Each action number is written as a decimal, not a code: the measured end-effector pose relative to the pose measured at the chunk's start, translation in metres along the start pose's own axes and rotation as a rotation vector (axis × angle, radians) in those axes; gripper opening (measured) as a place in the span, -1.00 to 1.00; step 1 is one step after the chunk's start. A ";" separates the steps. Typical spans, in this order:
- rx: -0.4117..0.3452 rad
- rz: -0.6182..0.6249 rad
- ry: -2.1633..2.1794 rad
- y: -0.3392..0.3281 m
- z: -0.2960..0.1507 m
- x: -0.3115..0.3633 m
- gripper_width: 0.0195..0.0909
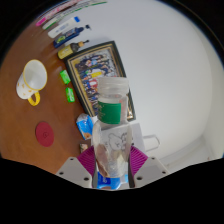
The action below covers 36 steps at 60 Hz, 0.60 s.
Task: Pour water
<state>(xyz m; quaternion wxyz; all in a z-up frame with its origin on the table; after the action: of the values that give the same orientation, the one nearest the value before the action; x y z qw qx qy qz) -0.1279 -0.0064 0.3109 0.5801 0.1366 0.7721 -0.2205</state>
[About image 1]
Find blue tissue pack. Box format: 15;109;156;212
75;113;95;140

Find white tube bottle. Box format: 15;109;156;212
47;16;81;39

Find flat round red coaster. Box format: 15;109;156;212
35;121;55;148

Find clear green-labelled plastic bottle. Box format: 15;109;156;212
91;77;134;183

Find long green-printed white box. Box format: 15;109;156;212
42;0;108;30

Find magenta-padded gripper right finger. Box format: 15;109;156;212
128;144;172;189

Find framed group photo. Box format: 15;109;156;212
63;40;137;122

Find floral patterned pouch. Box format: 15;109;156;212
79;142;90;154

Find dark blue pump bottle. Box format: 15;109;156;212
53;24;92;48

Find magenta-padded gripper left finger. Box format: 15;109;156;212
55;145;98;189

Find white mug with yellow handle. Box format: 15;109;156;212
15;59;49;107

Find white paper gift bag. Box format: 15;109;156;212
128;121;161;159

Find amber pump bottle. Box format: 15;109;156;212
57;39;90;60

